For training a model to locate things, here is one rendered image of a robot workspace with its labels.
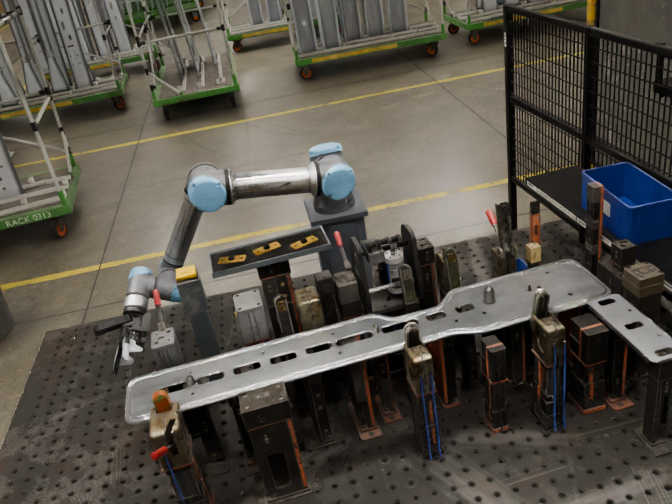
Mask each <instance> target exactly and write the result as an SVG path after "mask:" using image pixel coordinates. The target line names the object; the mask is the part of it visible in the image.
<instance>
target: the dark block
mask: <svg viewBox="0 0 672 504"><path fill-rule="evenodd" d="M416 242H417V251H418V257H419V263H420V270H421V277H422V283H423V293H424V298H422V299H420V307H421V310H424V309H427V308H431V307H434V306H437V305H438V302H437V290H436V280H435V269H434V264H435V252H434V246H433V244H432V243H431V242H430V241H429V240H428V238H427V237H422V238H418V239H416Z"/></svg>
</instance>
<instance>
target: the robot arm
mask: <svg viewBox="0 0 672 504"><path fill-rule="evenodd" d="M342 151H343V149H342V146H341V144H339V143H325V144H320V145H317V146H314V147H312V148H311V149H310V150H309V158H310V162H311V163H310V164H309V165H308V166H307V167H300V168H289V169H277V170H266V171H254V172H243V173H233V172H232V171H231V170H229V169H222V170H220V169H219V168H218V167H217V166H216V165H214V164H212V163H209V162H201V163H198V164H196V165H194V166H193V167H192V168H191V169H190V171H189V173H188V177H187V182H186V185H185V188H184V194H185V198H184V200H183V203H182V206H181V209H180V212H179V214H178V217H177V220H176V223H175V226H174V228H173V231H172V234H171V237H170V240H169V242H168V245H167V248H166V251H165V254H164V256H163V259H162V260H161V261H160V264H159V266H158V277H155V276H153V273H152V271H151V270H150V269H149V268H146V267H141V266H139V267H134V268H133V269H132V270H131V271H130V274H129V279H128V284H127V290H126V296H125V301H124V307H123V309H124V310H123V315H124V316H120V317H117V318H114V319H111V320H108V321H105V322H100V323H98V324H95V326H94V328H93V331H94V334H95V336H98V335H102V334H105V333H107V332H110V331H113V330H116V329H119V328H120V329H121V331H120V335H119V339H118V346H117V350H116V355H115V360H114V366H113V371H114V374H115V375H117V372H118V368H119V366H123V365H131V364H133V362H134V359H133V358H132V357H130V356H129V352H141V351H143V348H144V343H148V338H149V332H150V328H149V325H150V318H151V313H147V306H148V300H149V298H153V290H154V289H157V290H159V294H160V299H161V300H165V301H171V302H179V303H182V301H181V298H180V295H179V292H178V288H177V285H176V269H179V268H182V267H183V264H184V262H185V259H186V257H187V254H188V251H189V249H190V246H191V243H192V240H193V238H194V235H195V232H196V230H197V227H198V224H199V222H200V219H201V216H202V214H203V212H215V211H217V210H219V209H220V208H221V207H223V206H226V205H233V204H234V202H235V201H236V200H238V199H249V198H260V197H270V196H281V195H292V194H302V193H311V194H312V195H313V196H314V201H313V205H314V210H315V211H316V212H317V213H320V214H325V215H332V214H339V213H342V212H345V211H347V210H349V209H351V208H352V207H353V206H354V205H355V197H354V194H353V193H352V191H353V189H354V187H355V183H356V178H355V175H354V171H353V169H352V168H351V167H350V166H349V165H348V163H347V162H346V160H345V159H344V157H343V152H342ZM153 299H154V298H153ZM147 332H148V336H147V339H146V338H145V337H146V334H147Z"/></svg>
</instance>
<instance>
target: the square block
mask: <svg viewBox="0 0 672 504"><path fill-rule="evenodd" d="M622 277H623V280H622V285H623V297H624V298H625V299H626V300H627V301H628V302H630V303H631V304H632V305H633V306H634V307H636V308H637V309H638V310H639V311H640V312H642V313H643V314H644V315H645V316H647V317H648V318H649V319H650V320H651V321H653V322H654V323H655V324H656V325H657V326H658V325H659V315H660V305H661V296H662V291H664V283H665V281H664V273H663V272H662V271H661V270H659V269H658V268H656V267H655V266H654V265H652V264H651V263H649V262H642V263H639V264H635V265H632V266H628V267H625V268H624V273H623V276H622ZM641 326H643V324H642V323H641V322H634V323H632V328H631V329H634V328H637V327H641ZM646 364H647V362H646V361H645V360H644V359H643V358H642V357H641V356H640V355H639V354H637V353H636V352H635V351H634V350H633V349H632V348H631V347H630V346H629V345H628V352H627V365H626V377H627V378H628V379H629V380H630V381H631V382H635V381H639V380H642V379H645V378H648V372H646Z"/></svg>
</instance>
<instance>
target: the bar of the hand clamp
mask: <svg viewBox="0 0 672 504"><path fill-rule="evenodd" d="M495 208H496V217H497V226H498V235H499V244H500V248H502V250H503V258H506V253H505V244H504V243H508V246H509V248H510V249H511V251H510V252H509V254H510V255H511V256H514V245H513V236H512V226H511V216H510V213H511V212H512V207H511V206H510V205H509V202H508V201H506V200H505V201H501V202H497V203H495Z"/></svg>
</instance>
